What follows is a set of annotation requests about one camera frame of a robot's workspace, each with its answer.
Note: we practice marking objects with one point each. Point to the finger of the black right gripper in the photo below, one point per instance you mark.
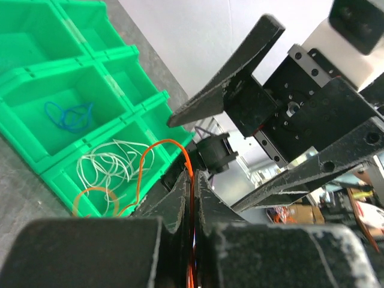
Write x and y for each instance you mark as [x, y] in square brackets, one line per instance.
[340, 157]
[233, 89]

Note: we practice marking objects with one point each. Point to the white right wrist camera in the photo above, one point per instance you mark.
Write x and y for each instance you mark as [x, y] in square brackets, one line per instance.
[351, 38]

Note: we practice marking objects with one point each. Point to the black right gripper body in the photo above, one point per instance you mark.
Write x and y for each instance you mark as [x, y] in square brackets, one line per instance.
[312, 108]

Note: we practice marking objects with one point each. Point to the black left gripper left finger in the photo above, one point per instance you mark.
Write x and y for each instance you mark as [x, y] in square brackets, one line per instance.
[104, 252]

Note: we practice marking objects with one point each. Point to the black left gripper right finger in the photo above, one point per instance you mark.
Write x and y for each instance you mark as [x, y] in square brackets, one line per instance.
[232, 252]

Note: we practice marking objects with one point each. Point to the green compartment bin tray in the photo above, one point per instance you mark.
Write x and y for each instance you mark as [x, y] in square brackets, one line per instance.
[78, 107]

